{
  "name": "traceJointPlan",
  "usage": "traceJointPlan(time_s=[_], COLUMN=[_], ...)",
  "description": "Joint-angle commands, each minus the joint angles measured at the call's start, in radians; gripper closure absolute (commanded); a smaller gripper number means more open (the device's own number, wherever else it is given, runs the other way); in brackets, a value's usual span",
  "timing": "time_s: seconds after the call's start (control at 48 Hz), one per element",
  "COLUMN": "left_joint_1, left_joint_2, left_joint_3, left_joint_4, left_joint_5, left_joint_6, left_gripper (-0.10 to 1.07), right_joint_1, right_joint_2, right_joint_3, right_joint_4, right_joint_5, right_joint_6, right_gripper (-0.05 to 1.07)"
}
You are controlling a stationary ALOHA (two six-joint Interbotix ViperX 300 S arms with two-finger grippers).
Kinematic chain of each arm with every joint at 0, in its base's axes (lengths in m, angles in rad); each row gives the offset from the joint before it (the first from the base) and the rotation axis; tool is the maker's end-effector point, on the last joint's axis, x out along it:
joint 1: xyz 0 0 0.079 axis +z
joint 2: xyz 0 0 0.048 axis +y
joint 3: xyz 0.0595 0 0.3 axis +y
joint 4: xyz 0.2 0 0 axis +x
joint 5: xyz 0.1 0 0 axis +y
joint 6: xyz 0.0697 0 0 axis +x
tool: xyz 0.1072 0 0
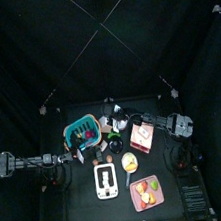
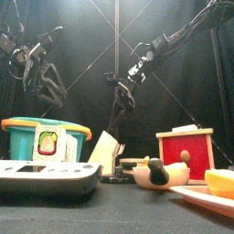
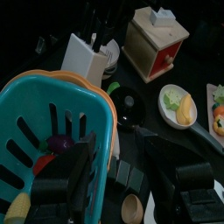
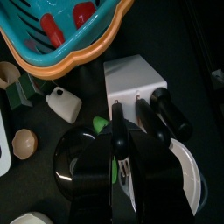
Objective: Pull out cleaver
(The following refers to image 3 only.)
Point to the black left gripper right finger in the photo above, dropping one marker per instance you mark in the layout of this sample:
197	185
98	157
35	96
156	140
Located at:
175	163

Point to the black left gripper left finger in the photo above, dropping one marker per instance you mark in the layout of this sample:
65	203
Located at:
58	189

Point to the red toy vegetable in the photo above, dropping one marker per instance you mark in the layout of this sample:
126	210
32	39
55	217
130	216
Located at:
42	163

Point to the yellow toy corn cob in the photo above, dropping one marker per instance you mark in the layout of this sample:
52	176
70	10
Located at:
18	208

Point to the purple toy eggplant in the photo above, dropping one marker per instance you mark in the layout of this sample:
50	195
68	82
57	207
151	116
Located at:
59	143

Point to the dark grey segmented block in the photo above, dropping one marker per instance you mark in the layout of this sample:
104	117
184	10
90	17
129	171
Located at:
125	175

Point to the yellow toy banana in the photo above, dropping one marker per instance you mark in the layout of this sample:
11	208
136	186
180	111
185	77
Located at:
184	110

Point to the white plate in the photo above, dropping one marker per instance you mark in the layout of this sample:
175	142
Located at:
148	211

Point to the yellow toy bell pepper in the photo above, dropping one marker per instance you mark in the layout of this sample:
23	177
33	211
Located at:
218	125

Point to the light wooden cutting board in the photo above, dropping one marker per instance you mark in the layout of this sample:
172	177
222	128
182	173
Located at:
210	116

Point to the small wooden bowl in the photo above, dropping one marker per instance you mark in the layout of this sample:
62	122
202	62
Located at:
131	209

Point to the green star fruit slice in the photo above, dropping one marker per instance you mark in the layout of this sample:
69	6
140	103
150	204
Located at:
171	100

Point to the orange toy tomato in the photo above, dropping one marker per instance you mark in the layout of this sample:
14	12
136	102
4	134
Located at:
219	110

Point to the teal plastic basket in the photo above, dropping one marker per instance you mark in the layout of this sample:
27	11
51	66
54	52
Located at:
43	96

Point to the orange plastic basket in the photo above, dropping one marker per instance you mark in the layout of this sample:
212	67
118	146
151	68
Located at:
87	83

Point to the wooden box with red drawer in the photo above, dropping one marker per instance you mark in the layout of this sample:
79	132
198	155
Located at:
145	48

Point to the white toy fork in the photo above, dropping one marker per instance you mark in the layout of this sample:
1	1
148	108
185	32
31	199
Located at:
109	55

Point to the stacked white toy bowls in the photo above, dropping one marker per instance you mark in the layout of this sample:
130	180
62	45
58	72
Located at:
113	51

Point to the white knife block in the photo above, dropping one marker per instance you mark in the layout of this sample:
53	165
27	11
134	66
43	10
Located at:
80	59

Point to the small clear plastic piece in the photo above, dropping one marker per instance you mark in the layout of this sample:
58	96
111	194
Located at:
40	45

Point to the small white block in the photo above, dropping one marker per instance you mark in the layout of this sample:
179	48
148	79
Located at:
162	17

